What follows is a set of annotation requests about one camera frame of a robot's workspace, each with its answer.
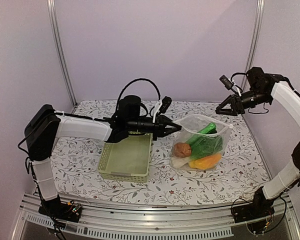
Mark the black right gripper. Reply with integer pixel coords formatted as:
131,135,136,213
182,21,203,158
216,88,271,116

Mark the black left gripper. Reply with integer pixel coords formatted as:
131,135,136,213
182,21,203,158
127,114,182,141

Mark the light green cucumber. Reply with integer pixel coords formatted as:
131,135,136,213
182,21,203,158
186,122,217,145

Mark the brown potato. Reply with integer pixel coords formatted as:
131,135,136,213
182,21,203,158
172,142,192,158

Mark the clear zip top bag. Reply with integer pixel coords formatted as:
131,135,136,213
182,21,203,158
170,114,234,171

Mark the white green bok choy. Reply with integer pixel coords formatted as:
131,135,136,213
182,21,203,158
170,136,224,170

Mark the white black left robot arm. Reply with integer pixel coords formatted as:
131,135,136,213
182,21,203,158
21,95,182,217

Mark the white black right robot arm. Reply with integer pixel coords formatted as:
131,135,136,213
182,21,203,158
215,67,300,218

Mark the pale green plastic basket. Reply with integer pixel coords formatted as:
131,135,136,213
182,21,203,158
97,133,153,183

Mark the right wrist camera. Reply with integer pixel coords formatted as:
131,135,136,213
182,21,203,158
219,75,241,96

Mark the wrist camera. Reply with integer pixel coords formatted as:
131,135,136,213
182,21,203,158
152,96,172,123
219,75,241,96

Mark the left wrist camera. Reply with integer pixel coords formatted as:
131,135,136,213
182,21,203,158
152,96,172,123

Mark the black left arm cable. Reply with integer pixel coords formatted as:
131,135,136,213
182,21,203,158
116,78,162,116

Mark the aluminium front rail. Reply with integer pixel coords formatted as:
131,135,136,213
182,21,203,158
11,193,300,240

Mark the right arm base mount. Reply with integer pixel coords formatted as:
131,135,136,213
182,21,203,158
230,187,275,223

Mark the right aluminium frame post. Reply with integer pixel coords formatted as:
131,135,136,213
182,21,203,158
243,0,265,75

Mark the aluminium frame post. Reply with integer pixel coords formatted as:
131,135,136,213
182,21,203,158
243,0,265,75
46,0,78,108

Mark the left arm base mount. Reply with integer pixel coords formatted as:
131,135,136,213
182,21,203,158
38,195,83,223

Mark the left aluminium frame post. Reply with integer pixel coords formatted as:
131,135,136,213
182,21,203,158
46,0,78,108

